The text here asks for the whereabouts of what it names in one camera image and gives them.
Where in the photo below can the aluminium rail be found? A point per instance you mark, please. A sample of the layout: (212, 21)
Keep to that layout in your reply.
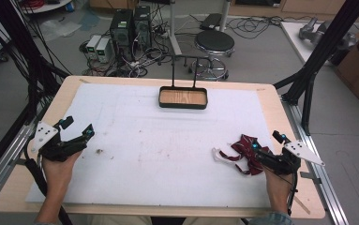
(2, 165)
(321, 175)

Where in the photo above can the person's left hand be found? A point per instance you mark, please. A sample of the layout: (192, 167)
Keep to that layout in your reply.
(56, 176)

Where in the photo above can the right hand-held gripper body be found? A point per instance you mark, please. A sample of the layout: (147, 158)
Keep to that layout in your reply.
(285, 162)

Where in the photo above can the dark red striped bow tie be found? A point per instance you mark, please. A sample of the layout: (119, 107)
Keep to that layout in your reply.
(244, 148)

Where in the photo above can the white floor board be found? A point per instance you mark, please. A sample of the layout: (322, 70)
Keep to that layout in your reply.
(296, 40)

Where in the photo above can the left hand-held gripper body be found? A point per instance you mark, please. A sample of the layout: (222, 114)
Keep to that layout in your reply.
(49, 146)

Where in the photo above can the white desk leg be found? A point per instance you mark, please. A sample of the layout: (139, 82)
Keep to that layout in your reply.
(224, 14)
(174, 28)

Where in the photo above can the round white table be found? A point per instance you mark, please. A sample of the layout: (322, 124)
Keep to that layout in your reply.
(46, 5)

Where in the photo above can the black computer tower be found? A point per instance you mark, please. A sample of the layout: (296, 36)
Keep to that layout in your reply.
(142, 26)
(121, 31)

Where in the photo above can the black rack with wooden tray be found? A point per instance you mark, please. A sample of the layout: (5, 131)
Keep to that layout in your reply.
(182, 97)

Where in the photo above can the black flat power adapter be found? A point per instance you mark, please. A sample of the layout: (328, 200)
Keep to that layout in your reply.
(211, 21)

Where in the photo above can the black metal frame post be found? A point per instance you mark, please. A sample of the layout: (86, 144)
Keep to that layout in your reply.
(321, 53)
(27, 56)

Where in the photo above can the person's right hand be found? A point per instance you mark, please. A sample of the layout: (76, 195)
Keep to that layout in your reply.
(278, 190)

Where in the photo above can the white power supply unit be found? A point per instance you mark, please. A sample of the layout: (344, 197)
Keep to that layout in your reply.
(92, 45)
(103, 50)

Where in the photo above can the white table mat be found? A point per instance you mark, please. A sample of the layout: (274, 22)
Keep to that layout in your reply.
(155, 156)

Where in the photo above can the black round stool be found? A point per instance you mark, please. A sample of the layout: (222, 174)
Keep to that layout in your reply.
(214, 42)

